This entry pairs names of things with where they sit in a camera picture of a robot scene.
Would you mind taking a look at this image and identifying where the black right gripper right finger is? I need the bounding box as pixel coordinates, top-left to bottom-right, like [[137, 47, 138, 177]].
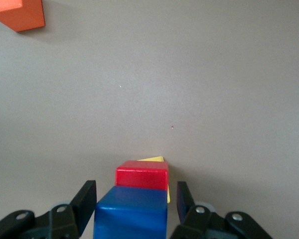
[[169, 181, 274, 239]]

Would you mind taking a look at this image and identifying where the yellow wooden block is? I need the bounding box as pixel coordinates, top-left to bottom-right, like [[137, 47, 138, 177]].
[[137, 156, 171, 204]]

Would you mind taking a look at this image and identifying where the orange wooden block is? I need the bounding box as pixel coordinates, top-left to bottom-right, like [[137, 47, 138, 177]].
[[0, 0, 45, 32]]

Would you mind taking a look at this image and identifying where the blue wooden block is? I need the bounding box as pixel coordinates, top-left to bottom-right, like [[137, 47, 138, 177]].
[[93, 185, 168, 239]]

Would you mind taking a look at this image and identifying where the red wooden block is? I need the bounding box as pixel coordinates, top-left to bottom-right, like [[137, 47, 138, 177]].
[[115, 160, 169, 191]]

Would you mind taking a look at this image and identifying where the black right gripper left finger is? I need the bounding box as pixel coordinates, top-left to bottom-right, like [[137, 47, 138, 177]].
[[0, 180, 97, 239]]

